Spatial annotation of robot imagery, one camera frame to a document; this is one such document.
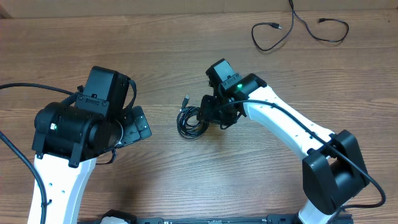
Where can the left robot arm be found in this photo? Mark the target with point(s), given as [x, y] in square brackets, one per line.
[71, 135]

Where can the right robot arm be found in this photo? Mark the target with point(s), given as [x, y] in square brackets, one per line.
[333, 168]

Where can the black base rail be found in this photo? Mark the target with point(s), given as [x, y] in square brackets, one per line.
[116, 216]

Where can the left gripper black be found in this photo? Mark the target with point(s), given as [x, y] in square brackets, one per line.
[129, 132]

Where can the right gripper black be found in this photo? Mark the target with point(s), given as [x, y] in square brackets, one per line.
[208, 107]

